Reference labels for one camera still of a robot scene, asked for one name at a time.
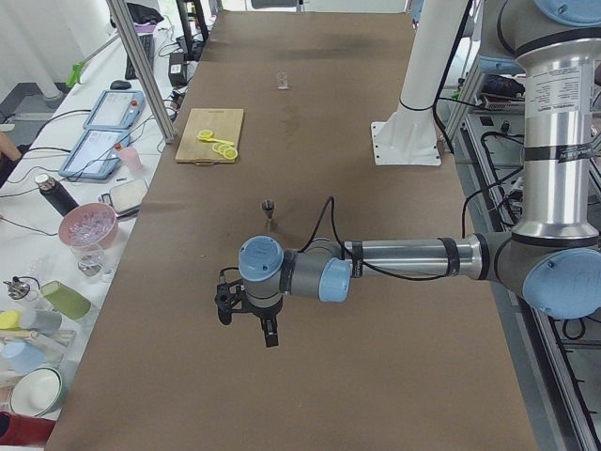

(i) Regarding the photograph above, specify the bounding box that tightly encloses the black computer mouse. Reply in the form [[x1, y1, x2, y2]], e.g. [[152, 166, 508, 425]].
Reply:
[[110, 80, 131, 90]]

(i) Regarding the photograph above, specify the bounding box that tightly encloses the white green rimmed bowl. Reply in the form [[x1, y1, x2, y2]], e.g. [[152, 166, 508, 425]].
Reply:
[[9, 367, 66, 417]]

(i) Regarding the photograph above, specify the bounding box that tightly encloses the black thermos bottle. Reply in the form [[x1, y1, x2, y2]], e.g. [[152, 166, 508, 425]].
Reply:
[[35, 173, 79, 216]]

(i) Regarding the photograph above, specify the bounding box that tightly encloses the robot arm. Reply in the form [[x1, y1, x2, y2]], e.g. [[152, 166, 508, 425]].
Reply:
[[215, 1, 600, 347]]

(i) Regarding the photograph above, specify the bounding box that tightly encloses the black keyboard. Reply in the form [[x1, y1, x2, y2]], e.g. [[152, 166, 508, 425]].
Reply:
[[124, 34, 156, 80]]

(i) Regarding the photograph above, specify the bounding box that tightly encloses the glass oil dispenser bottle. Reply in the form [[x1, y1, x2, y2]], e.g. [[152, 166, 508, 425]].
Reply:
[[4, 276, 39, 302]]

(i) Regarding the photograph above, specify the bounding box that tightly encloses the clear glass cup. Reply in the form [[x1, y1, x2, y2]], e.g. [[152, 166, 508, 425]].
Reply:
[[276, 71, 289, 90]]

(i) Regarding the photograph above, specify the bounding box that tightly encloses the aluminium frame post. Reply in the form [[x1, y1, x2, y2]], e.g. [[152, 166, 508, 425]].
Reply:
[[106, 0, 176, 144]]

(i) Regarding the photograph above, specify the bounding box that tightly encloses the red thermos bottle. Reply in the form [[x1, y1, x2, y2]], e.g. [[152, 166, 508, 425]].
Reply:
[[1, 412, 56, 447]]

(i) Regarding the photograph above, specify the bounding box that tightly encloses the middle lemon slice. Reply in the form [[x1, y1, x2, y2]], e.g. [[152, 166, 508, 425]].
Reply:
[[212, 144, 228, 154]]

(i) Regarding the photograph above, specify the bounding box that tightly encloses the kitchen scale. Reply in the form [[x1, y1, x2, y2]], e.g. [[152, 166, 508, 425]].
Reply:
[[99, 179, 148, 219]]

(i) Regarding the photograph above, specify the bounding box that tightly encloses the black power adapter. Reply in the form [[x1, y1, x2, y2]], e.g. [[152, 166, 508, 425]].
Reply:
[[168, 52, 188, 87]]

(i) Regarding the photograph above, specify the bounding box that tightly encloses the pink plastic cup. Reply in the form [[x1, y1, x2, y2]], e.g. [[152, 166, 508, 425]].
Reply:
[[118, 147, 143, 172]]

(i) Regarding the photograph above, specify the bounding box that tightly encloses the bamboo cutting board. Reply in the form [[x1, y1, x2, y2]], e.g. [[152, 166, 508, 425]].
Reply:
[[176, 108, 244, 165]]

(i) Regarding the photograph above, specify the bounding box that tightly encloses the steel jigger measuring cup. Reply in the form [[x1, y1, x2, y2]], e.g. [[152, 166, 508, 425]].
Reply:
[[261, 199, 275, 231]]

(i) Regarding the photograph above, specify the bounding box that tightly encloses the pink bowl with ice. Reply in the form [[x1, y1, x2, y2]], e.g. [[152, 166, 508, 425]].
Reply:
[[58, 202, 118, 249]]

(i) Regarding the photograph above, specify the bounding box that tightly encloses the yellow plastic knife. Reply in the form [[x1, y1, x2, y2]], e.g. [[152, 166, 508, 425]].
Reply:
[[209, 137, 235, 146]]

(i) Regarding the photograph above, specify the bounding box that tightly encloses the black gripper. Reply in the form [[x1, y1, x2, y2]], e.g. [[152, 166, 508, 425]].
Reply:
[[214, 280, 284, 348]]

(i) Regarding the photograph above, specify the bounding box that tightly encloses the upper teach pendant tablet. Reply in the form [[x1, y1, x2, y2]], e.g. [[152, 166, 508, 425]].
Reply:
[[84, 89, 145, 131]]

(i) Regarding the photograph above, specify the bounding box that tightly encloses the lower teach pendant tablet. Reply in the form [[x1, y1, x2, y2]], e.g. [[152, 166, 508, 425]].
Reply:
[[58, 129, 131, 180]]

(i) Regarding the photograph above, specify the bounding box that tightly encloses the light blue cup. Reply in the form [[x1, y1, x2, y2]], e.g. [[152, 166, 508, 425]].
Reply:
[[1, 340, 46, 376]]

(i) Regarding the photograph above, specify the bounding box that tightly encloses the yellow lidded grey cup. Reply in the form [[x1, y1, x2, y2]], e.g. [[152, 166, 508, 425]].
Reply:
[[1, 310, 62, 335]]

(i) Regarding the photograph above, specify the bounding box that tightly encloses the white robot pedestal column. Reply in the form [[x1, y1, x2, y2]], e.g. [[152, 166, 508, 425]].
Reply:
[[372, 1, 441, 165]]

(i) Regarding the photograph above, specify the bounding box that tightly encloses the wine glass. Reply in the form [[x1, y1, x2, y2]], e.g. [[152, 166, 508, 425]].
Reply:
[[70, 243, 114, 283]]

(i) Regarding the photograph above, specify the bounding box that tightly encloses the teach pendant tablet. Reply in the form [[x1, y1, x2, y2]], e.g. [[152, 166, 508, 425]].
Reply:
[[84, 89, 145, 131], [58, 129, 131, 180]]

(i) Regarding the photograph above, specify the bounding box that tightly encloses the green tumbler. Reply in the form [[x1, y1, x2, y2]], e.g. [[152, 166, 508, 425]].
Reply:
[[40, 281, 91, 320]]

